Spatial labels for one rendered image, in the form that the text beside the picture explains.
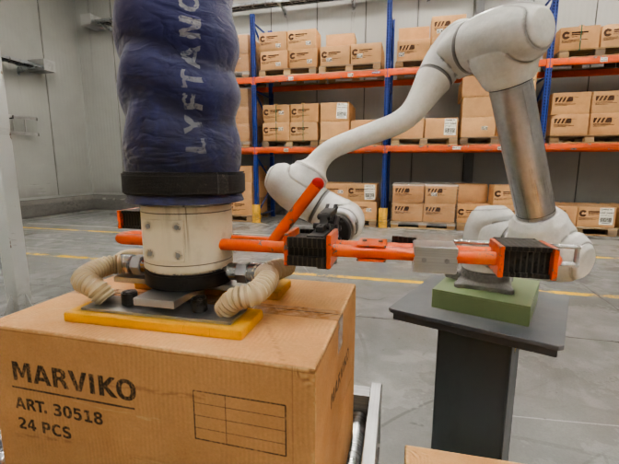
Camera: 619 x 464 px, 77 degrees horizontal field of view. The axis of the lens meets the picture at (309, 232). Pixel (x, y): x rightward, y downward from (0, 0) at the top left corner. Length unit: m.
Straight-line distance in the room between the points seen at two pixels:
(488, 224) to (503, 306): 0.26
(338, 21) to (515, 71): 8.82
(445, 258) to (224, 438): 0.45
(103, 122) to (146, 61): 11.65
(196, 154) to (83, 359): 0.38
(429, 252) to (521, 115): 0.56
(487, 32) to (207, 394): 0.95
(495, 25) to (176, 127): 0.74
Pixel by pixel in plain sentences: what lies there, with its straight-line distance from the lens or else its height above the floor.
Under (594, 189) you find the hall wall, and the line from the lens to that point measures 9.81.
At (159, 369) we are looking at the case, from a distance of 0.67.
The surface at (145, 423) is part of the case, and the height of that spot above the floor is 0.81.
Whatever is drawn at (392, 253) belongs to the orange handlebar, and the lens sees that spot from 0.66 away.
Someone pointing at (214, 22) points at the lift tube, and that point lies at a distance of 0.74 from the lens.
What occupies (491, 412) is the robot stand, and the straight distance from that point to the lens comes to 1.54.
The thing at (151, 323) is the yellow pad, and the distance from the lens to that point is 0.71.
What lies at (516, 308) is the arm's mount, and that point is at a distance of 1.34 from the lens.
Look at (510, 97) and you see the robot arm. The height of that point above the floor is 1.39.
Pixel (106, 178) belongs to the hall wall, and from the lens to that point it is 12.35.
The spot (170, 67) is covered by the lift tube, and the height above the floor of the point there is 1.38.
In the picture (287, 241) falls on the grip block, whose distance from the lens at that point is 0.67.
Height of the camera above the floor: 1.22
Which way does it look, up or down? 10 degrees down
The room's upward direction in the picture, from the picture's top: straight up
